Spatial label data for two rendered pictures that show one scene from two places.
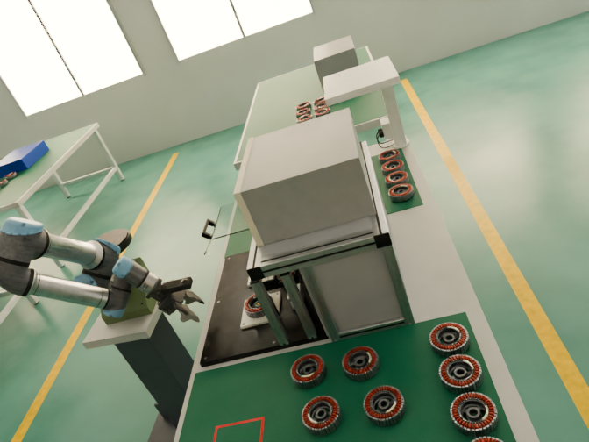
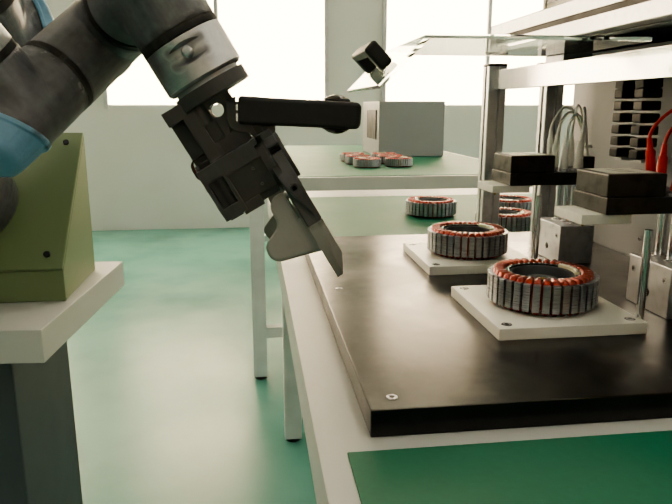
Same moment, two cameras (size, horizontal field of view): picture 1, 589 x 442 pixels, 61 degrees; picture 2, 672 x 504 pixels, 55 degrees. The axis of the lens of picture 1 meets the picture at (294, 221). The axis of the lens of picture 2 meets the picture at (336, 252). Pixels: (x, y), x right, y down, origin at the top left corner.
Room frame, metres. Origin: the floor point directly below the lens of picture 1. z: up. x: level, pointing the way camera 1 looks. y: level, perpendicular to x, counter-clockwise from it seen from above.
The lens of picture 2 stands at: (0.97, 0.67, 0.99)
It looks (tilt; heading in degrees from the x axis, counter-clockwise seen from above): 13 degrees down; 340
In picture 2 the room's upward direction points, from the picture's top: straight up
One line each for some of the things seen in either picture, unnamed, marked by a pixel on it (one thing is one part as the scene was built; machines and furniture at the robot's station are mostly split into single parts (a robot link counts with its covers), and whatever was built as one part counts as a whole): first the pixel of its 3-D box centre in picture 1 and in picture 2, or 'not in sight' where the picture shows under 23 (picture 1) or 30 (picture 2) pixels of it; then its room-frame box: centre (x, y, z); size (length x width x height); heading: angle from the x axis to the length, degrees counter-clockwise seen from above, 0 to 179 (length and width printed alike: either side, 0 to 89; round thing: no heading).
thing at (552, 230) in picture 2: not in sight; (563, 239); (1.71, 0.05, 0.80); 0.07 x 0.05 x 0.06; 167
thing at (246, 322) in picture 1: (261, 310); (540, 307); (1.51, 0.24, 0.78); 0.15 x 0.15 x 0.01; 77
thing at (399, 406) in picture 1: (384, 405); not in sight; (0.91, -0.04, 0.77); 0.11 x 0.11 x 0.04
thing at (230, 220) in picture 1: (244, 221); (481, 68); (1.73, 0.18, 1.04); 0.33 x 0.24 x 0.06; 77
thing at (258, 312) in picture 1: (259, 304); (541, 285); (1.51, 0.24, 0.80); 0.11 x 0.11 x 0.04
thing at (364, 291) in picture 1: (359, 294); not in sight; (1.22, -0.10, 0.91); 0.28 x 0.03 x 0.32; 77
